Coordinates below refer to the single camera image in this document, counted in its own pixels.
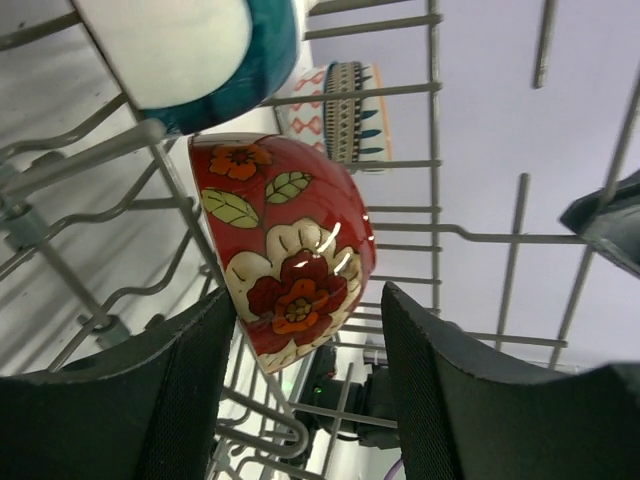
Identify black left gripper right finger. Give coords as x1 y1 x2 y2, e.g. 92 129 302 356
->
381 283 639 479

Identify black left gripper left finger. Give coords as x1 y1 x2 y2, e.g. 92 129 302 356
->
1 288 236 479

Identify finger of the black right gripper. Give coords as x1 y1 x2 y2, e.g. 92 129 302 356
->
559 171 639 278

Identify red floral bowl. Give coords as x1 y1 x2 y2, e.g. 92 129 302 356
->
188 133 376 373

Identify black gold patterned bowl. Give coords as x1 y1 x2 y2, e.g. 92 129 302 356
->
324 61 363 164

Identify red diamond pattern bowl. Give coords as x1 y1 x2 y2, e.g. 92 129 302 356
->
277 65 329 154

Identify white bowl teal stripes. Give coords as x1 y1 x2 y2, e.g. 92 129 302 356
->
356 96 392 163

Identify grey wire dish rack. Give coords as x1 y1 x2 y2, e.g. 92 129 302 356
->
1 1 639 479

